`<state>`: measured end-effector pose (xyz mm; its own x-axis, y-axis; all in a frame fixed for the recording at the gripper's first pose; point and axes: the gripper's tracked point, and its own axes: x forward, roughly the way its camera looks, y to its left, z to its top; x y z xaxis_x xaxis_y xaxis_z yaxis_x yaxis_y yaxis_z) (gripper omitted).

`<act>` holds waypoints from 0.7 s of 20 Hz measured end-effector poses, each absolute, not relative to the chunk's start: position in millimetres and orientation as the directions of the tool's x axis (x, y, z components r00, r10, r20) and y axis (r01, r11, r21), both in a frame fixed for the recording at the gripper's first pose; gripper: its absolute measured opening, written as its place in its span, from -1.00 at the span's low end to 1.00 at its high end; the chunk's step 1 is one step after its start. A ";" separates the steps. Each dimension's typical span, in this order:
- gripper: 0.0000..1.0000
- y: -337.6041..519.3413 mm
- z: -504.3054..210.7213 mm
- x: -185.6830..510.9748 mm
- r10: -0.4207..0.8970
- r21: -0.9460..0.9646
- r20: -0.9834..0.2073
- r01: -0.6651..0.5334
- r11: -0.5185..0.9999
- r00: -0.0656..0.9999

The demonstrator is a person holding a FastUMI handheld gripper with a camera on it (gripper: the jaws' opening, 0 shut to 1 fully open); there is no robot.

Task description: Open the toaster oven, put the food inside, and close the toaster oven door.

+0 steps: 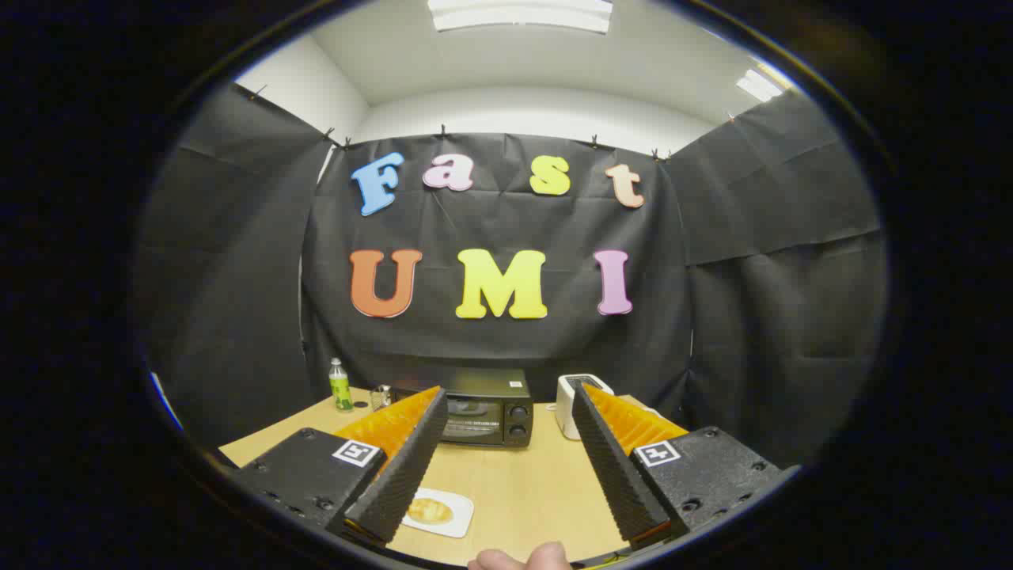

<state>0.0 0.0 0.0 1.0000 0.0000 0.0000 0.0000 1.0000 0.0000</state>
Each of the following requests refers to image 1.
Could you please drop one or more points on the clear glass cup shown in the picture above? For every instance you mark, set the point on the clear glass cup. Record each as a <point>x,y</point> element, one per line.
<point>381,398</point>

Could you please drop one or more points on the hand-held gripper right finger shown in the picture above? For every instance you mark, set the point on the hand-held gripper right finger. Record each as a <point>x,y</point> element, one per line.
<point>613,475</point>

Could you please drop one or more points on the white square plate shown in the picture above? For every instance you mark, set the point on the white square plate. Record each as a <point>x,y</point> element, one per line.
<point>463,507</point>

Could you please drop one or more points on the large ceiling light panel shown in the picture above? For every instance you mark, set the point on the large ceiling light panel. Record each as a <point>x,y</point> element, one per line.
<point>518,14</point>

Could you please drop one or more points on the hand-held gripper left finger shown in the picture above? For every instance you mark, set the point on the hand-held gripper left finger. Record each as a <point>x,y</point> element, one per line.
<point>407,483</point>

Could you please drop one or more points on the round bread bun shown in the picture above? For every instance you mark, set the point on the round bread bun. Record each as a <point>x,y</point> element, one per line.
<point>430,511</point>

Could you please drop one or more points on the black toaster oven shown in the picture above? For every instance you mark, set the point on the black toaster oven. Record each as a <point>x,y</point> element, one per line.
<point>491,412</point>

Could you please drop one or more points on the green label plastic bottle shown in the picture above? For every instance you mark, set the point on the green label plastic bottle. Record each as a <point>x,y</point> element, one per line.
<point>341,389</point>

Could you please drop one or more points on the white pop-up toaster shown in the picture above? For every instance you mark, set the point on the white pop-up toaster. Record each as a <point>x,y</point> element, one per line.
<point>566,408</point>

